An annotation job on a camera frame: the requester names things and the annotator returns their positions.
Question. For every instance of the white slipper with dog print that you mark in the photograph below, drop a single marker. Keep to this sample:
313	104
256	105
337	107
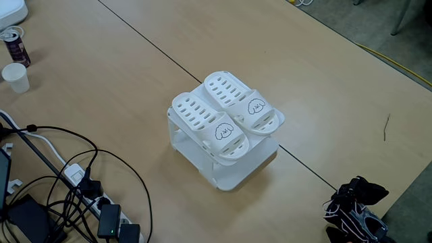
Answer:
229	89
199	114

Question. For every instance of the white two-tier shoe rack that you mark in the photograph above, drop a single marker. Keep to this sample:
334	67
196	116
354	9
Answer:
243	168

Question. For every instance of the grey chair leg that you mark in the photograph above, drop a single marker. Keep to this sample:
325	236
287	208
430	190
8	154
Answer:
400	20

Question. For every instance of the black power adapter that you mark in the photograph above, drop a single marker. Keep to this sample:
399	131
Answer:
130	234

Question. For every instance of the black adapter with green light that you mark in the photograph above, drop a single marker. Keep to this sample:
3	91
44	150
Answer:
108	219

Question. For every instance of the black power plug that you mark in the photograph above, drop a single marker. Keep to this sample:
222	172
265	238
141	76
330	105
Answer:
89	187

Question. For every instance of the white power strip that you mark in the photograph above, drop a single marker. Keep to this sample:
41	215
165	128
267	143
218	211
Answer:
75	173

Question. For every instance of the black power brick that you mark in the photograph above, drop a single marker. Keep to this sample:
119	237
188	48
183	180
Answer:
30	219

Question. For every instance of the dark laptop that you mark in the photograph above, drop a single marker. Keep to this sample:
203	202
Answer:
4	179

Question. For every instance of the white paper cup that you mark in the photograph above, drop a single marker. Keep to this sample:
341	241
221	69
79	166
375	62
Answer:
16	79

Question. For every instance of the dark purple drink can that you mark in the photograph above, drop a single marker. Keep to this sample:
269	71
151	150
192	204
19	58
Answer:
17	50

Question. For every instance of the white box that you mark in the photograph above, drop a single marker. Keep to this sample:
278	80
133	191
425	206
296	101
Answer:
10	11

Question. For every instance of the white plastic bracket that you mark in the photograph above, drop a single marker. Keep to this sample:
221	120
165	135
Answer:
7	147
14	185

